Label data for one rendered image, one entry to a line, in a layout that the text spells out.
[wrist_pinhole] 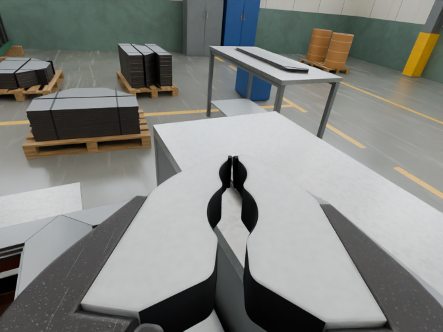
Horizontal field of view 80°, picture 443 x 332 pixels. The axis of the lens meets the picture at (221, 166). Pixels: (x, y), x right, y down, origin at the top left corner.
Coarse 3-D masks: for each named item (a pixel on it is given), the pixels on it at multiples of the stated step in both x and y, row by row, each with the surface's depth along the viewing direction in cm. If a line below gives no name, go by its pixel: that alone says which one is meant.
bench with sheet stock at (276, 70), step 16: (224, 48) 337; (240, 48) 325; (256, 48) 359; (240, 64) 281; (256, 64) 271; (272, 64) 272; (288, 64) 266; (304, 64) 292; (208, 80) 365; (272, 80) 236; (288, 80) 227; (304, 80) 234; (320, 80) 242; (336, 80) 250; (208, 96) 375; (208, 112) 388; (224, 112) 348; (240, 112) 353; (256, 112) 358; (320, 128) 280
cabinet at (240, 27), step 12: (228, 0) 713; (240, 0) 723; (252, 0) 735; (228, 12) 728; (240, 12) 739; (252, 12) 752; (228, 24) 746; (240, 24) 757; (252, 24) 770; (228, 36) 763; (240, 36) 776; (252, 36) 789
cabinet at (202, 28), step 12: (192, 0) 682; (204, 0) 692; (216, 0) 702; (192, 12) 697; (204, 12) 707; (216, 12) 717; (192, 24) 712; (204, 24) 724; (216, 24) 734; (192, 36) 728; (204, 36) 739; (216, 36) 751; (192, 48) 745; (204, 48) 756
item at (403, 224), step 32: (160, 128) 104; (192, 128) 106; (224, 128) 108; (256, 128) 111; (288, 128) 114; (192, 160) 86; (288, 160) 91; (320, 160) 93; (352, 160) 95; (224, 192) 73; (320, 192) 77; (352, 192) 78; (384, 192) 79; (224, 224) 63; (384, 224) 68; (416, 224) 69; (416, 256) 59
